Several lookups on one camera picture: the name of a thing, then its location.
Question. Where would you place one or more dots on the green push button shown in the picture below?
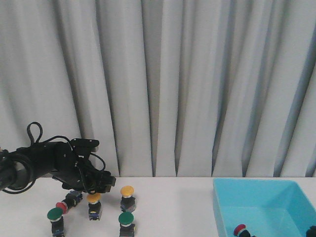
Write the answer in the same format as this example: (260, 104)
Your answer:
(127, 225)
(55, 216)

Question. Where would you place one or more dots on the red push button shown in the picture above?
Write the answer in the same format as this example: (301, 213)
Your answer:
(72, 199)
(242, 231)

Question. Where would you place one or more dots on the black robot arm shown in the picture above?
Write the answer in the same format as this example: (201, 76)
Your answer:
(311, 232)
(21, 168)

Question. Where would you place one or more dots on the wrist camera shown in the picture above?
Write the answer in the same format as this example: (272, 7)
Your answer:
(84, 147)

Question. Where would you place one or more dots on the grey pleated curtain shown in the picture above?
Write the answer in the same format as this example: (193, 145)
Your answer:
(187, 88)

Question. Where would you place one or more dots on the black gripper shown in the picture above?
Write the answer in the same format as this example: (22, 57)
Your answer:
(80, 175)

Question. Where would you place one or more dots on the blue plastic box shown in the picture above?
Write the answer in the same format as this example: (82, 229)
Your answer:
(268, 208)

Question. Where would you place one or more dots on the green push button left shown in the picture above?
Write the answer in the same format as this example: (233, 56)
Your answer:
(55, 216)

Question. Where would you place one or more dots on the lying red push button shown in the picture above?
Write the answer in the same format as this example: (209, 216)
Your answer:
(72, 199)

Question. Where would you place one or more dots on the yellow push button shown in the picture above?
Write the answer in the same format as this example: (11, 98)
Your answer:
(94, 206)
(127, 203)

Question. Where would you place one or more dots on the green push button right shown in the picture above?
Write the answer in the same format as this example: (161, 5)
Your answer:
(127, 225)

